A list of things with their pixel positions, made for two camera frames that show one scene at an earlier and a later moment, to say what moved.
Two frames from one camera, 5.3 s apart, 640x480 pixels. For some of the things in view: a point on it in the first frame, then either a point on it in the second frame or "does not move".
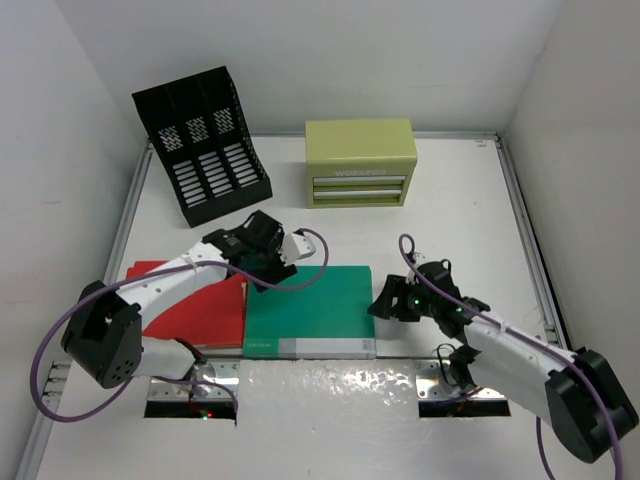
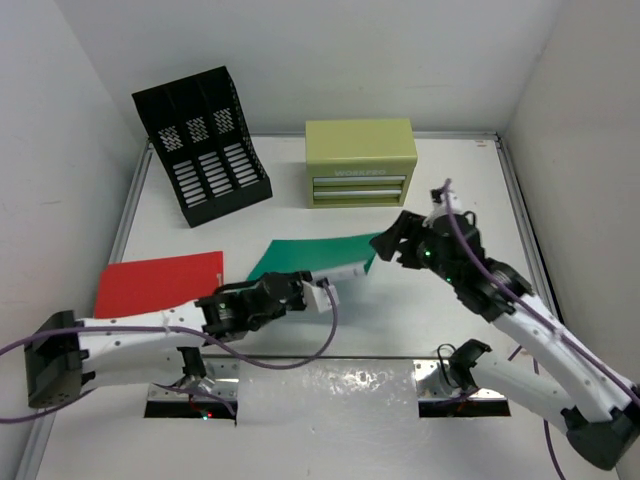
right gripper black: (395, 287) → (406, 225)
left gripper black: (274, 245) → (296, 279)
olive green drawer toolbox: (360, 163) does not move
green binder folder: (332, 317) → (306, 254)
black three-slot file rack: (195, 128) does not move
